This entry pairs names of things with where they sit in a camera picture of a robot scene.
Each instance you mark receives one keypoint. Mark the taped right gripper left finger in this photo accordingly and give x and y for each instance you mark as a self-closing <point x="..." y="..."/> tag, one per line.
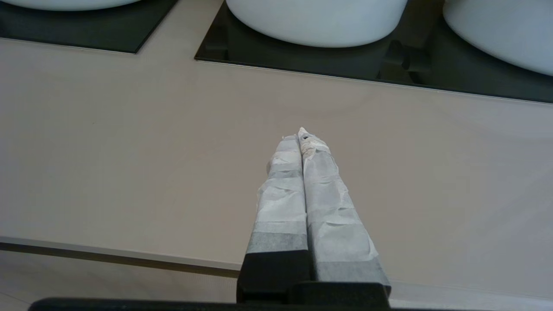
<point x="281" y="216"/>

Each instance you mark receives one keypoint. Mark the black glass cooktop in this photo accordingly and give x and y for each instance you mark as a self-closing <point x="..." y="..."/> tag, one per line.
<point x="302" y="60"/>
<point x="86" y="30"/>

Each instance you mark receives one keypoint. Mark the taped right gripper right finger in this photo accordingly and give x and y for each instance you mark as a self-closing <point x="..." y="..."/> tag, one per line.
<point x="337" y="229"/>

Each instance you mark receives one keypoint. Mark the white round pot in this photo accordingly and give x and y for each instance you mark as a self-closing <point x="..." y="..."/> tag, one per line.
<point x="315" y="26"/>
<point x="510" y="34"/>
<point x="65" y="4"/>

